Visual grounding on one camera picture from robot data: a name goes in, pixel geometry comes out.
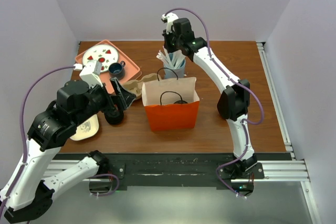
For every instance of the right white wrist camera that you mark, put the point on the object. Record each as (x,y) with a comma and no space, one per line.
(169,19)

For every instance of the black lid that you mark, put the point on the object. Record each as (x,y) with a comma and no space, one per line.
(180,102)

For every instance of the cardboard cup carrier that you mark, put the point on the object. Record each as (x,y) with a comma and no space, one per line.
(135,86)

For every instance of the cream panda plate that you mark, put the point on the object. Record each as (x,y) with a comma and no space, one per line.
(87,129)

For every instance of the dark blue mug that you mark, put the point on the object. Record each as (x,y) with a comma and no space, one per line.
(116,70)

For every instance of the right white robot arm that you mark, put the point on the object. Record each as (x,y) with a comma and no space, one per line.
(235,97)

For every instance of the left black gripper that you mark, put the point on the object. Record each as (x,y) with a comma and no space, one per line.
(125,96)

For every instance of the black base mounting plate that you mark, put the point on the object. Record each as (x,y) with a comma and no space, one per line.
(189,170)

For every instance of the white wrapped straws bundle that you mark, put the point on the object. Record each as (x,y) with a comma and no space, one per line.
(173,60)

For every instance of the watermelon pattern plate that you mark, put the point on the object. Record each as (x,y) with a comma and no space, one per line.
(105,54)

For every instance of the orange paper bag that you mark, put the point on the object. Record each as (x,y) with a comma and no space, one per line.
(158,97)

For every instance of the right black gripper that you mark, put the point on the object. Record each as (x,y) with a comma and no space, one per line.
(169,49)

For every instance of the stack of black lids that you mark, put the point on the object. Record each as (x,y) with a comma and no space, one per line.
(116,119)

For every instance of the aluminium frame rail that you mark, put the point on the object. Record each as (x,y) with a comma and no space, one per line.
(293,171)

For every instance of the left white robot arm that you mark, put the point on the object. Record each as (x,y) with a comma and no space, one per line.
(28,195)

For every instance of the blue straw holder cup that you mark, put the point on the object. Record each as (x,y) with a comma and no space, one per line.
(172,73)

